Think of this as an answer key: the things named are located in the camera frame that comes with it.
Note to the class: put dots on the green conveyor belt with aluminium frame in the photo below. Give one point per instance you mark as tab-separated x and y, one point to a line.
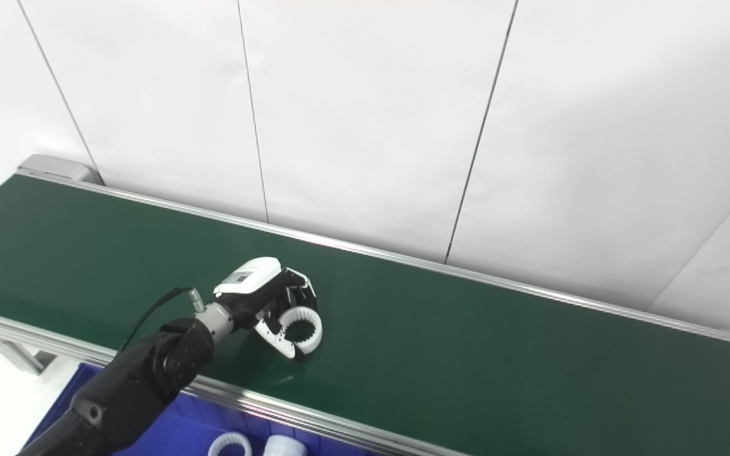
466	348

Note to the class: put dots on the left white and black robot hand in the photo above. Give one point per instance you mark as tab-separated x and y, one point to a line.
251	278

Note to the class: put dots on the blue plastic bin with white parts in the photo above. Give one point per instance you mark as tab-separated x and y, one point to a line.
175	430

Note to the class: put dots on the grey conveyor support leg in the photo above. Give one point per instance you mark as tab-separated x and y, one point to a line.
19	356

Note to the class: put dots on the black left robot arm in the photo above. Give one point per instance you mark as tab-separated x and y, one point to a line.
149	373

